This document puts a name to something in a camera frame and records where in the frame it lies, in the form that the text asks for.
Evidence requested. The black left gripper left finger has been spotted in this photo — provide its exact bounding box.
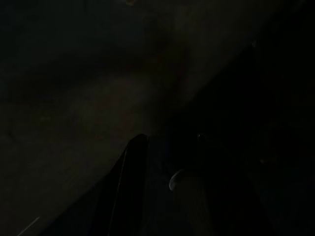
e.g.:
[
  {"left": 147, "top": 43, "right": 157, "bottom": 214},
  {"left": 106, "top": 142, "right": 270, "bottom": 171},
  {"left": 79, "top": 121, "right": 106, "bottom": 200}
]
[{"left": 88, "top": 133, "right": 149, "bottom": 236}]

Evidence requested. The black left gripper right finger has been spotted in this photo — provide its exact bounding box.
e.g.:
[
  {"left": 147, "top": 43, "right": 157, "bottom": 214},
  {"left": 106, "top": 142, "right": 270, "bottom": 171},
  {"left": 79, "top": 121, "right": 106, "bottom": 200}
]
[{"left": 195, "top": 133, "right": 273, "bottom": 236}]

